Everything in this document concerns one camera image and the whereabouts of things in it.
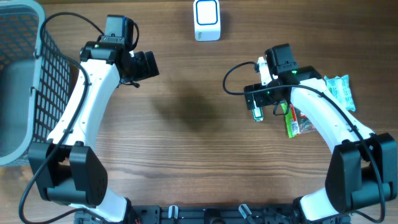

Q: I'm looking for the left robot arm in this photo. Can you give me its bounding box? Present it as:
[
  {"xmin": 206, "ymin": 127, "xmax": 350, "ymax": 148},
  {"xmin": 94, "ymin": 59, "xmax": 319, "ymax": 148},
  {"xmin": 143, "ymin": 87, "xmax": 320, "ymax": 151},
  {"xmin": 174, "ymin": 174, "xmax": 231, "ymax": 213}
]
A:
[{"xmin": 28, "ymin": 15, "xmax": 159, "ymax": 223}]

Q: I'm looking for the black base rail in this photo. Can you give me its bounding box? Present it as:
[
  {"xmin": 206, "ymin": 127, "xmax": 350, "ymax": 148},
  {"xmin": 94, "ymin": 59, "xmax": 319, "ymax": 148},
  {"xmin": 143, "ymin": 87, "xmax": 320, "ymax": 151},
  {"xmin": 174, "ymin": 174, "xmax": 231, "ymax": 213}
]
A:
[{"xmin": 73, "ymin": 203, "xmax": 351, "ymax": 224}]

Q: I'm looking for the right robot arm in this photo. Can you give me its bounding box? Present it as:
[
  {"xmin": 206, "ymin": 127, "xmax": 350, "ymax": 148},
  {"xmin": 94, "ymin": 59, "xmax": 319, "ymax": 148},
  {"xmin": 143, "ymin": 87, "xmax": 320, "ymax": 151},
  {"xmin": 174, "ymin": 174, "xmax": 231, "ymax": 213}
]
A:
[{"xmin": 244, "ymin": 44, "xmax": 397, "ymax": 223}]

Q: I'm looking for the right black cable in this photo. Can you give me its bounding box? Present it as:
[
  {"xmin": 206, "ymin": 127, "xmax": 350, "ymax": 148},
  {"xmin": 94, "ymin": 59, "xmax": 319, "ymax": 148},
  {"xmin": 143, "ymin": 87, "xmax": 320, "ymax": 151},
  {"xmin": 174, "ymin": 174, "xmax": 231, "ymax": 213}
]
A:
[{"xmin": 222, "ymin": 60, "xmax": 386, "ymax": 223}]

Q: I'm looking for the left black cable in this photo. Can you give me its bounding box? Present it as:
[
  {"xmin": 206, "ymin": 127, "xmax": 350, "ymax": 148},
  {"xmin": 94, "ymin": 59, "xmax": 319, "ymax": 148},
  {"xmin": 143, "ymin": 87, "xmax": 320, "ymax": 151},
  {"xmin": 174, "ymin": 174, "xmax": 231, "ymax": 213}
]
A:
[{"xmin": 17, "ymin": 11, "xmax": 104, "ymax": 224}]

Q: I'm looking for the white barcode scanner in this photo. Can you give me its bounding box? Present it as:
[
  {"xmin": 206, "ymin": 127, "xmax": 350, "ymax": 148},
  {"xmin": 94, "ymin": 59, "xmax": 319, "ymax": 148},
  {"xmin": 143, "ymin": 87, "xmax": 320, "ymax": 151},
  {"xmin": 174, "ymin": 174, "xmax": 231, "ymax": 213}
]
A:
[{"xmin": 193, "ymin": 0, "xmax": 221, "ymax": 42}]

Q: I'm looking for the green snack bag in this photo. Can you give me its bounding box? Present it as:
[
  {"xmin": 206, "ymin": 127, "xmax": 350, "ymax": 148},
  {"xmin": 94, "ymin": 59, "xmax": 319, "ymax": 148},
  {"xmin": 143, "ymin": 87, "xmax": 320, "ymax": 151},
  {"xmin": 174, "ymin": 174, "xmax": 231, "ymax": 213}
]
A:
[{"xmin": 281, "ymin": 103, "xmax": 317, "ymax": 138}]

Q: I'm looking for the grey plastic shopping basket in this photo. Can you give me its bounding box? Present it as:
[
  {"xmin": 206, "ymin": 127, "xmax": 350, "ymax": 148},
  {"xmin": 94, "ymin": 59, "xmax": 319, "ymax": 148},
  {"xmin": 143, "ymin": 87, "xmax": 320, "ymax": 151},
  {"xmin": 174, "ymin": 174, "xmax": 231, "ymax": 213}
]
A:
[{"xmin": 1, "ymin": 1, "xmax": 72, "ymax": 167}]

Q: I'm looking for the dark green gum pack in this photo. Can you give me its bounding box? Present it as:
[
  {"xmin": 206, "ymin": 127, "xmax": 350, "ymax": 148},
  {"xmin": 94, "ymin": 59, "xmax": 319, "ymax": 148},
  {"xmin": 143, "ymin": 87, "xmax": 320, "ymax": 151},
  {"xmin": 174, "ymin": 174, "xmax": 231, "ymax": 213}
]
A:
[{"xmin": 252, "ymin": 107, "xmax": 264, "ymax": 122}]

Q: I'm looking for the teal white snack packet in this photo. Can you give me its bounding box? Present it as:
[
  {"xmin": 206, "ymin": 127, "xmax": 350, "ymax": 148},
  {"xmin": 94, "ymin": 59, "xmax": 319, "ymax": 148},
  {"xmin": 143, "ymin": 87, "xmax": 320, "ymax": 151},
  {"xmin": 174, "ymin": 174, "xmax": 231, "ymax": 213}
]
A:
[{"xmin": 324, "ymin": 75, "xmax": 356, "ymax": 111}]

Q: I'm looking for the black cable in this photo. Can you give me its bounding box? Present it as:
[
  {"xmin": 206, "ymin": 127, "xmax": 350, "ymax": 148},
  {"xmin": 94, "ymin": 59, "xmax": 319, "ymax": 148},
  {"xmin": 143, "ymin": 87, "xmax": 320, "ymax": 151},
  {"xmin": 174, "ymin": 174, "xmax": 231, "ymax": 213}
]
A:
[
  {"xmin": 222, "ymin": 60, "xmax": 386, "ymax": 223},
  {"xmin": 17, "ymin": 11, "xmax": 104, "ymax": 224}
]

